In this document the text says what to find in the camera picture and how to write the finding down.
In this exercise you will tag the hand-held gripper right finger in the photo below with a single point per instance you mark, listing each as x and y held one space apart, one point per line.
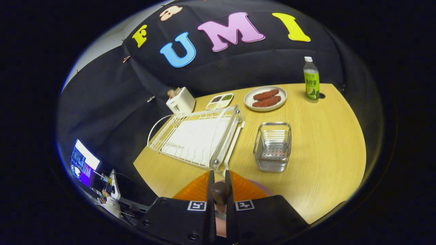
230 221

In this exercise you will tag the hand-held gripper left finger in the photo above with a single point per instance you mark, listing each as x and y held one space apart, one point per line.
210 190

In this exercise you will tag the pink plate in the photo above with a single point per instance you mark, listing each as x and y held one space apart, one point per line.
221 228

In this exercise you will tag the cream plate with sausages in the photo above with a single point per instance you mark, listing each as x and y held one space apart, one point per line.
248 100

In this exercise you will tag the white compartment seasoning tray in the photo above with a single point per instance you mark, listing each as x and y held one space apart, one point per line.
219 101

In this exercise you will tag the white toaster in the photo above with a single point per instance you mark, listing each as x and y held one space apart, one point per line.
184 102

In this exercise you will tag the white desk device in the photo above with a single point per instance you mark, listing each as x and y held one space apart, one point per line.
115 185

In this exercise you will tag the toasted bread slice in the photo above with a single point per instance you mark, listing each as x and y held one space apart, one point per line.
177 91
171 94

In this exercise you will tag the brown sausage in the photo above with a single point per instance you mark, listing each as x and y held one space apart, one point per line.
265 94
267 101

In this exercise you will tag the black backdrop cloth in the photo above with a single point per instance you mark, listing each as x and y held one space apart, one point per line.
112 109

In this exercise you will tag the computer monitor screen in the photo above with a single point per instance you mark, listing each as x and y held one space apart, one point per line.
83 163

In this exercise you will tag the green label drink bottle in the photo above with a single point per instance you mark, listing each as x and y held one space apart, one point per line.
311 83

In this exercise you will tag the small pink clip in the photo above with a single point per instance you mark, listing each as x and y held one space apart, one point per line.
126 59

